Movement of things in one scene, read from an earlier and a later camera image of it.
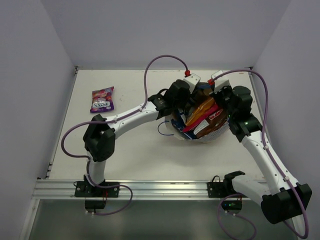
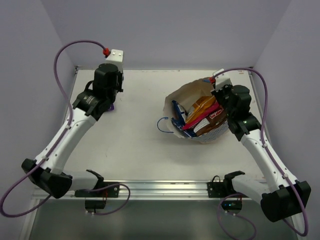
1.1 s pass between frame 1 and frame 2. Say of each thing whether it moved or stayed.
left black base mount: stayed
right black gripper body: stayed
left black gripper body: moved
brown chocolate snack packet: stayed
